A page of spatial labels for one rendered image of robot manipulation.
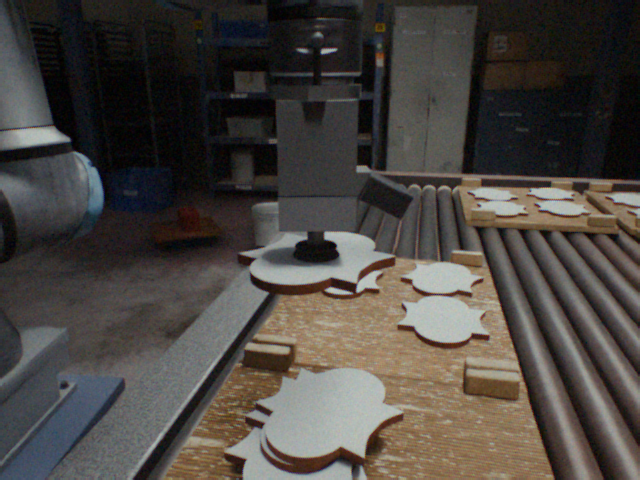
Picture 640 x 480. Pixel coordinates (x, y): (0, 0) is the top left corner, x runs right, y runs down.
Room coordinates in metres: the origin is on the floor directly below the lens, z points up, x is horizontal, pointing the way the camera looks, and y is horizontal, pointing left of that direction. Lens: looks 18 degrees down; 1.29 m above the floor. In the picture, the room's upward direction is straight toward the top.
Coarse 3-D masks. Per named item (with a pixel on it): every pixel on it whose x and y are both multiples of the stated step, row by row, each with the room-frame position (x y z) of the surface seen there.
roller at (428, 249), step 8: (424, 192) 1.60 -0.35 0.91; (432, 192) 1.58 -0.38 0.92; (424, 200) 1.48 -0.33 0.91; (432, 200) 1.47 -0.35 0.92; (424, 208) 1.38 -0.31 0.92; (432, 208) 1.37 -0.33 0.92; (424, 216) 1.30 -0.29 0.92; (432, 216) 1.29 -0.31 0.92; (424, 224) 1.22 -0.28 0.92; (432, 224) 1.21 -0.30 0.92; (424, 232) 1.15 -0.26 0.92; (432, 232) 1.15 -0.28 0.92; (424, 240) 1.09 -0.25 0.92; (432, 240) 1.09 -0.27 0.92; (424, 248) 1.03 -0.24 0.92; (432, 248) 1.03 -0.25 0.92; (424, 256) 0.98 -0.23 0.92; (432, 256) 0.98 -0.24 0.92
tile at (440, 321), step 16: (416, 304) 0.69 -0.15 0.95; (432, 304) 0.69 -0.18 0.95; (448, 304) 0.69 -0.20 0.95; (464, 304) 0.69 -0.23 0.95; (416, 320) 0.64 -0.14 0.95; (432, 320) 0.64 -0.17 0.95; (448, 320) 0.64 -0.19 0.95; (464, 320) 0.64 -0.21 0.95; (480, 320) 0.66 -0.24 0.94; (416, 336) 0.61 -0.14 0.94; (432, 336) 0.60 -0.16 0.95; (448, 336) 0.60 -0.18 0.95; (464, 336) 0.60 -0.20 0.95; (480, 336) 0.61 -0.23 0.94
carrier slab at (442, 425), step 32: (224, 384) 0.50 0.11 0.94; (256, 384) 0.50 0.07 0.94; (384, 384) 0.50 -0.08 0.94; (416, 384) 0.50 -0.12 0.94; (448, 384) 0.50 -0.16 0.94; (224, 416) 0.44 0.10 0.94; (416, 416) 0.45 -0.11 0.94; (448, 416) 0.45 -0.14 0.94; (480, 416) 0.45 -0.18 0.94; (512, 416) 0.45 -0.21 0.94; (192, 448) 0.40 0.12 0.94; (224, 448) 0.40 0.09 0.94; (384, 448) 0.40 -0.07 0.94; (416, 448) 0.40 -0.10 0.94; (448, 448) 0.40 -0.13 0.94; (480, 448) 0.40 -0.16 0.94; (512, 448) 0.40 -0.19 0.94
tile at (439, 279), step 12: (420, 264) 0.86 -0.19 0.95; (432, 264) 0.86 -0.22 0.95; (444, 264) 0.86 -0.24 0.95; (456, 264) 0.86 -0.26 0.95; (408, 276) 0.81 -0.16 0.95; (420, 276) 0.81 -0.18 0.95; (432, 276) 0.81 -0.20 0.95; (444, 276) 0.81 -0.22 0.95; (456, 276) 0.81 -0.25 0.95; (468, 276) 0.81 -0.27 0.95; (420, 288) 0.75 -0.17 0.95; (432, 288) 0.75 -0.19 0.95; (444, 288) 0.75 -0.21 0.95; (456, 288) 0.75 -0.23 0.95; (468, 288) 0.75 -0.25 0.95
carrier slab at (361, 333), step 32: (384, 288) 0.78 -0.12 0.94; (480, 288) 0.78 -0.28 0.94; (288, 320) 0.66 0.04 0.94; (320, 320) 0.66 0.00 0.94; (352, 320) 0.66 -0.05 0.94; (384, 320) 0.66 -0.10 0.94; (320, 352) 0.57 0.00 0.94; (352, 352) 0.57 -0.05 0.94; (384, 352) 0.57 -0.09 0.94; (416, 352) 0.57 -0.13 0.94; (448, 352) 0.57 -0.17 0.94; (480, 352) 0.57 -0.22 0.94; (512, 352) 0.57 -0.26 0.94
